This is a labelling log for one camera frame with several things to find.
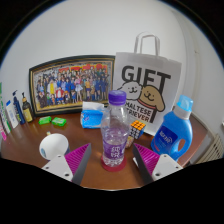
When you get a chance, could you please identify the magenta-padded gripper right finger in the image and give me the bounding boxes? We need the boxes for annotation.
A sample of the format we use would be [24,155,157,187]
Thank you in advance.
[132,143,184,185]

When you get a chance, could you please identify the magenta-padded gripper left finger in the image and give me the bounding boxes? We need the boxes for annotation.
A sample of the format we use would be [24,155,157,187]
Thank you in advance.
[40,143,92,185]

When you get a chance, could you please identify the clear purple-capped water bottle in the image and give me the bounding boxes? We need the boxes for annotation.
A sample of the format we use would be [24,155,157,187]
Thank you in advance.
[100,89,130,168]

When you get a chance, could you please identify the white blue patterned mug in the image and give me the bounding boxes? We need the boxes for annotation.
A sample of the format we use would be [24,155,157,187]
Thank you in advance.
[38,132,71,162]

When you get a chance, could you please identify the colourful puzzle cube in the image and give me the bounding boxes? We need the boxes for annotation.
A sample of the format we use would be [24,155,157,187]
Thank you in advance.
[128,119,147,140]

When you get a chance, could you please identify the blue detergent bottle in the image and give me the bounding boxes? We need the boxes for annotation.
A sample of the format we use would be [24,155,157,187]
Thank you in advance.
[150,94,194,162]

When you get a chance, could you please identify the flat round red coaster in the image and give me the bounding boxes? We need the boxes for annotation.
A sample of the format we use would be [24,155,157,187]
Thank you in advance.
[100,156,128,173]

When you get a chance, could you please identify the blue tissue pack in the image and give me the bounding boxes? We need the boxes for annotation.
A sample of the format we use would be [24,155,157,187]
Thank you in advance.
[80,101,106,130]

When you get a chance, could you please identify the white radiator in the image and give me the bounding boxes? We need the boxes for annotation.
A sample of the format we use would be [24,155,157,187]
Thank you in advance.
[196,133,224,164]

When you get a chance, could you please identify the framed group photo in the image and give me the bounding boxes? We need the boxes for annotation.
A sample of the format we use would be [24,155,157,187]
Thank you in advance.
[28,54,116,118]

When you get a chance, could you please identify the dark blue pump bottle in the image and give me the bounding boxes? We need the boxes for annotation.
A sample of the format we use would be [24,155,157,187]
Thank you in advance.
[12,89,26,126]

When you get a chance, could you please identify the white lotion bottle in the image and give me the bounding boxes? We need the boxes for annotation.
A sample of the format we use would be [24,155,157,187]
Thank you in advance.
[4,99,19,130]

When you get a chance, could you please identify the white paper gift bag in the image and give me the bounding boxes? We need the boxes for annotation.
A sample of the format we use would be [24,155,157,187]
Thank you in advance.
[112,32,183,137]

